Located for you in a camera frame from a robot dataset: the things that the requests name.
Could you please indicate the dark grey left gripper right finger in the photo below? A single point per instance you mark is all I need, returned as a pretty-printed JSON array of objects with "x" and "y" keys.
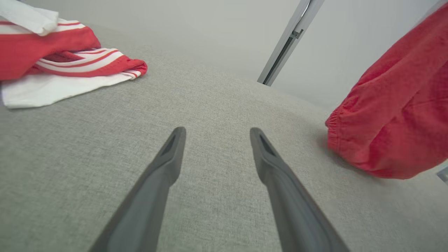
[{"x": 297, "y": 217}]

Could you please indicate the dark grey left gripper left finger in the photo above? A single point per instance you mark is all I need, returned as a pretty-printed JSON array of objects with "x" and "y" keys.
[{"x": 147, "y": 210}]

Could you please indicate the red shorts with white panel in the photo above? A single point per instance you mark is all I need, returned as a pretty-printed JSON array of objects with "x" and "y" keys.
[{"x": 21, "y": 56}]

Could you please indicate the folded red white garment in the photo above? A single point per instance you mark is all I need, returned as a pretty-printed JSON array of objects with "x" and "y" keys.
[{"x": 395, "y": 105}]

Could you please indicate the grey fabric sofa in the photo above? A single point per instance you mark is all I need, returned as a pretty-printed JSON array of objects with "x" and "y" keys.
[{"x": 210, "y": 105}]

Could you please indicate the grey metal frame post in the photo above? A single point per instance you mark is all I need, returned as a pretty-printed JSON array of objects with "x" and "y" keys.
[{"x": 278, "y": 59}]

